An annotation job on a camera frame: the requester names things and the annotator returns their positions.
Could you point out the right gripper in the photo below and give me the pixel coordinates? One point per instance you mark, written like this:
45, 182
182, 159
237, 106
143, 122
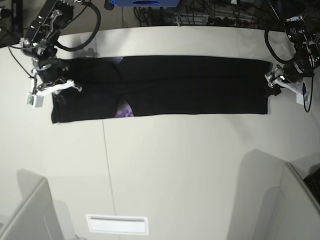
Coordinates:
51, 70

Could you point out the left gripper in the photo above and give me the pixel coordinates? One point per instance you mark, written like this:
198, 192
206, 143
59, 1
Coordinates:
275, 77

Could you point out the black T-shirt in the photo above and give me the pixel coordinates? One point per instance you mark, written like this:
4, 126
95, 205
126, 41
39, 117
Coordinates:
162, 85

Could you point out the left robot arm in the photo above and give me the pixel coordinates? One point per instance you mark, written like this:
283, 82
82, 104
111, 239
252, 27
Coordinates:
306, 59

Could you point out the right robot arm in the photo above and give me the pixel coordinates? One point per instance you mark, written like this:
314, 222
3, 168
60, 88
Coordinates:
41, 41

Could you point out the blue box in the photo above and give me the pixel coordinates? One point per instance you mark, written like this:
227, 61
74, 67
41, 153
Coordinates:
146, 3

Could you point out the black keyboard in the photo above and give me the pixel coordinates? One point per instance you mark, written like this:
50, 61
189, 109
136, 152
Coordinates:
313, 183

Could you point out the grey partition panel right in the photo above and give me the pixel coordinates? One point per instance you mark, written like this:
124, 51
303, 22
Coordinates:
301, 220

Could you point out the grey partition panel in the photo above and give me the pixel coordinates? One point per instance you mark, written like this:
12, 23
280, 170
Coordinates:
35, 218
301, 220

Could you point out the grey partition panel left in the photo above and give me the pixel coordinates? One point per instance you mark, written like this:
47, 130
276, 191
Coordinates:
35, 218

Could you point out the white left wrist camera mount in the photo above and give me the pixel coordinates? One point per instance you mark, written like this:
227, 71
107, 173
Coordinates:
297, 88

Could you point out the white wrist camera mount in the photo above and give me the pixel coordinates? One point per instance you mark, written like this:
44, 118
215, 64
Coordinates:
297, 88
35, 98

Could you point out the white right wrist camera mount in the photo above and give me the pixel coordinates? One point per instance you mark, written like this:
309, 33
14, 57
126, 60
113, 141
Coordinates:
35, 98

